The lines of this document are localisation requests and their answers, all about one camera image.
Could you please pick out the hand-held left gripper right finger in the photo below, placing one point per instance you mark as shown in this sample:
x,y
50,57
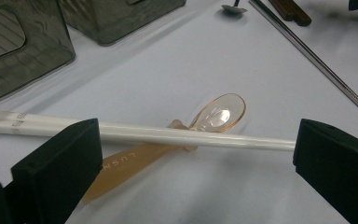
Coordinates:
x,y
338,174

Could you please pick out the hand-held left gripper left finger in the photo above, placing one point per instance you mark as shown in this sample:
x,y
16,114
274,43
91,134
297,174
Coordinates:
x,y
59,168

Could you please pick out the wooden spoon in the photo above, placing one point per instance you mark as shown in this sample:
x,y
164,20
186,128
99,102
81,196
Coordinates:
x,y
124,168

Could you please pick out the metal chopstick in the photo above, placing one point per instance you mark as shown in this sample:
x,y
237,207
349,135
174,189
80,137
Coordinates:
x,y
308,49
304,51

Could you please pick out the smoked transparent plastic basket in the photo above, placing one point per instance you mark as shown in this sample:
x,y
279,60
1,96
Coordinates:
x,y
43,62
112,18

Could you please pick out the white chopstick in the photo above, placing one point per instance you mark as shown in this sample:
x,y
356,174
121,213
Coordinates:
x,y
167,140
167,130

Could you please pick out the metal spoon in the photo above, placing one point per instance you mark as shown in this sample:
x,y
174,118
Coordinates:
x,y
233,9

